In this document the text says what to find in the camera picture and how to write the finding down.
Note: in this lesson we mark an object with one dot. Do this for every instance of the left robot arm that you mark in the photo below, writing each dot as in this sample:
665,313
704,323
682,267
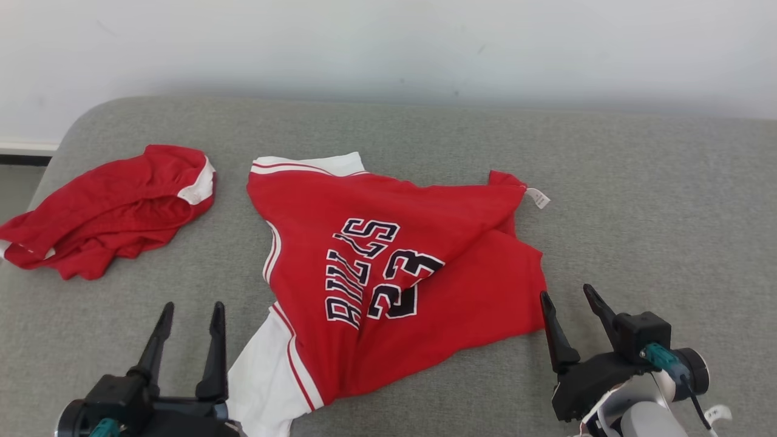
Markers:
70,422

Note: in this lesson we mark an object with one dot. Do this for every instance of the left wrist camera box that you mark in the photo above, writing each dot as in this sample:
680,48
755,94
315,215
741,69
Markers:
115,394

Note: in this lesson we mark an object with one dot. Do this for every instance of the red Bulls shorts white stripe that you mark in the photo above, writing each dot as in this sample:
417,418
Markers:
115,206

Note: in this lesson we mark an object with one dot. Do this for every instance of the white wall baseboard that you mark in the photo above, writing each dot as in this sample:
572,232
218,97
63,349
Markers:
24,152

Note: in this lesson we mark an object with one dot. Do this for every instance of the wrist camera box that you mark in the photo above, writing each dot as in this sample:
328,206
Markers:
115,394
643,331

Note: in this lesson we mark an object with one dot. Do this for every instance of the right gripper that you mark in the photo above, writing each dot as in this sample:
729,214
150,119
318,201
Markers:
589,382

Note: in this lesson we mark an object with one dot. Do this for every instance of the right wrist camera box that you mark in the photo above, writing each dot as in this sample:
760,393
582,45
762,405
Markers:
643,331

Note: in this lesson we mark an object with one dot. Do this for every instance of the red Bulls jersey white sleeves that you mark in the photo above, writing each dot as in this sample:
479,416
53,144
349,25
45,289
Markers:
425,285

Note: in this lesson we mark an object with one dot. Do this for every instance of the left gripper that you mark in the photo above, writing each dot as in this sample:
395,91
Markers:
182,419

